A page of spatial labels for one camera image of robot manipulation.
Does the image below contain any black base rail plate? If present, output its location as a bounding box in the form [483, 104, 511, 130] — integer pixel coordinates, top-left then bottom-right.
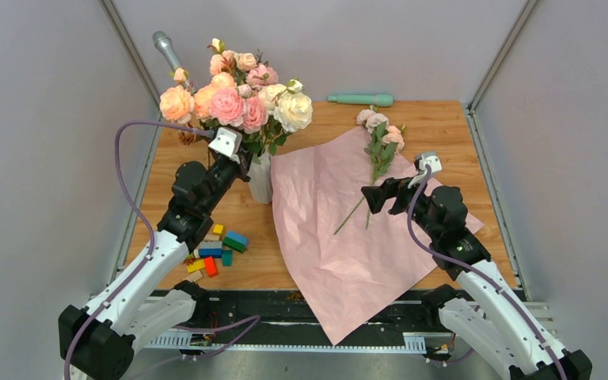
[182, 290, 454, 352]

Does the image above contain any peach pink rose bunch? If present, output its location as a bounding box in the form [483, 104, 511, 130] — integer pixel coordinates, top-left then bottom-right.
[158, 37, 281, 132]

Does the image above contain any green blue wooden block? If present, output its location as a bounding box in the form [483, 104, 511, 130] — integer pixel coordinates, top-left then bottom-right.
[222, 230, 249, 253]

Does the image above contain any pink wrapping paper sheet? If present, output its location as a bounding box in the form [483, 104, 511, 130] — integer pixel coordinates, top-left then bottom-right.
[270, 125, 485, 346]

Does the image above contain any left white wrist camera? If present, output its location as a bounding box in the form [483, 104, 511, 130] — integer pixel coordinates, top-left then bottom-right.
[208, 127, 242, 163]

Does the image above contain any beige wooden block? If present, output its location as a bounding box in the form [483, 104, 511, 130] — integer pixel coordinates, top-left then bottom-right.
[184, 270, 203, 283]

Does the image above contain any silver microphone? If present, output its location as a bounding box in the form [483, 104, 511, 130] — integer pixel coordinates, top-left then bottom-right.
[152, 31, 182, 71]

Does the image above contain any red orange wooden block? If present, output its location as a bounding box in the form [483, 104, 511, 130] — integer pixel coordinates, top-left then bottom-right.
[203, 256, 219, 278]

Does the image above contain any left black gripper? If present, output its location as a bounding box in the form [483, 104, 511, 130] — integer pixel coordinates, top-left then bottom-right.
[202, 142, 258, 215]

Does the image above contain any mint green microphone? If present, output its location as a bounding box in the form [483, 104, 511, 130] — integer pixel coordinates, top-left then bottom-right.
[327, 93, 393, 107]

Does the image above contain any white ribbed vase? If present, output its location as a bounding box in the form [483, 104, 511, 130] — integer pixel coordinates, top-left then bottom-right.
[248, 153, 273, 204]

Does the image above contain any pink rose flower stem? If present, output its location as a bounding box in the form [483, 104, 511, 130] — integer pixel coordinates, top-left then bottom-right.
[204, 87, 269, 160]

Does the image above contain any yellow wooden block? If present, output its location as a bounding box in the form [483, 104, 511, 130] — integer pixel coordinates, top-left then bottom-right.
[184, 259, 206, 274]

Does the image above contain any purple flower bouquet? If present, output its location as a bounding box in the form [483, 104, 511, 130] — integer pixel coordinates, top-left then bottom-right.
[333, 107, 407, 236]

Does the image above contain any teal wooden block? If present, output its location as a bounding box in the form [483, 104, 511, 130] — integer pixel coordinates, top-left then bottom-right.
[221, 249, 234, 267]

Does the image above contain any white rose flower stem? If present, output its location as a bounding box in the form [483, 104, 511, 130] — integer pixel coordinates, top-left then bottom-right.
[257, 78, 314, 155]

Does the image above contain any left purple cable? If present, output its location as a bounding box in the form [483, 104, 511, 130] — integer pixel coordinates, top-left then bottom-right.
[63, 120, 216, 380]

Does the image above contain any brown rose flower stem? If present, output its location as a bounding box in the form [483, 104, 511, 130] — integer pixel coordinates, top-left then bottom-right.
[177, 131, 204, 146]

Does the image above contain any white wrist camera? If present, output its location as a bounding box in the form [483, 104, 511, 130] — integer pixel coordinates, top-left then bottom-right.
[208, 127, 242, 163]
[408, 151, 443, 188]

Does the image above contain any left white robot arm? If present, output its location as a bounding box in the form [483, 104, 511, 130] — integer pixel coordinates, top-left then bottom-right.
[59, 153, 252, 379]

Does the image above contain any white slotted cable duct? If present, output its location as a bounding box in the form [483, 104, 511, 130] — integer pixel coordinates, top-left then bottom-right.
[146, 330, 428, 354]

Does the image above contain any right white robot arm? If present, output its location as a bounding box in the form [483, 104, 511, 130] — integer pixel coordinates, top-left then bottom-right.
[361, 178, 593, 379]

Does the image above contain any small yellow cube block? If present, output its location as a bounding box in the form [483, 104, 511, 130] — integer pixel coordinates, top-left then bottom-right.
[211, 223, 226, 237]

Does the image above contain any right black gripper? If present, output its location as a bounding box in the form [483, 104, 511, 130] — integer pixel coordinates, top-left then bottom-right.
[360, 172, 439, 241]

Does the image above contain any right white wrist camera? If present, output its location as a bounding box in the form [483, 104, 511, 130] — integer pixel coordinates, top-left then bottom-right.
[408, 151, 443, 188]

